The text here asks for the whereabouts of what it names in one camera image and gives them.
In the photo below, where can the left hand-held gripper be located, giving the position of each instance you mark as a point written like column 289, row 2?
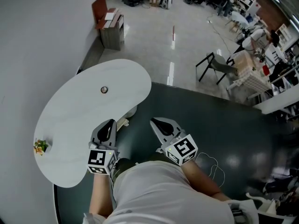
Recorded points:
column 100, row 157

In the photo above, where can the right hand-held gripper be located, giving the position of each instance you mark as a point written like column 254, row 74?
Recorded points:
column 182, row 148

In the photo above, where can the white kidney-shaped table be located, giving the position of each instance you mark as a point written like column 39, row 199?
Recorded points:
column 88, row 115

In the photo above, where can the person's right forearm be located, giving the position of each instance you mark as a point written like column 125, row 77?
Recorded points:
column 203, row 181

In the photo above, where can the person's left forearm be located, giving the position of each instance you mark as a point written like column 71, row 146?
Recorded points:
column 100, row 195

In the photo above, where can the small black three-spoke ring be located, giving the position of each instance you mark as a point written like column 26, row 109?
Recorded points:
column 104, row 90

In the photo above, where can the person's green trousers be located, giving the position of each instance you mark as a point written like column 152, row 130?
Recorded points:
column 123, row 167

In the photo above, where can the person's white shirt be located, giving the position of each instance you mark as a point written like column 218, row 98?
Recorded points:
column 168, row 195

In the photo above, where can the small flower pot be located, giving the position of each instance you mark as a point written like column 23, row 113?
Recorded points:
column 40, row 146

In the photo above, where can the table with cream tablecloth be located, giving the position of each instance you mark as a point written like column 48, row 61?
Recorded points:
column 250, row 78

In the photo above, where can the white curvy-legged furniture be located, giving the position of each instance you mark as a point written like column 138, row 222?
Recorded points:
column 264, row 204

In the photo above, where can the red lidded white bucket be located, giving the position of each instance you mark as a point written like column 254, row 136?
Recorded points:
column 265, row 70

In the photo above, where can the red floor stick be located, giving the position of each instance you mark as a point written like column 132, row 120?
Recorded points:
column 173, row 32

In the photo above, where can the grey low cabinet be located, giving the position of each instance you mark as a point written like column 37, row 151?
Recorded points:
column 112, row 36

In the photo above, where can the small white box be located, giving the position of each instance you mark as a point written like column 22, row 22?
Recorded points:
column 109, row 16

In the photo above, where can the pale round table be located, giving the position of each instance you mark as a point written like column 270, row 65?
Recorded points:
column 239, row 18

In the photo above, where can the red wooden board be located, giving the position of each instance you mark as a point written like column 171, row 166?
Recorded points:
column 99, row 10

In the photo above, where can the white grey machine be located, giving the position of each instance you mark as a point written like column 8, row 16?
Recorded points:
column 167, row 0

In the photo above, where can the grey chair black frame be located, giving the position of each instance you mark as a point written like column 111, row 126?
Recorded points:
column 220, row 64

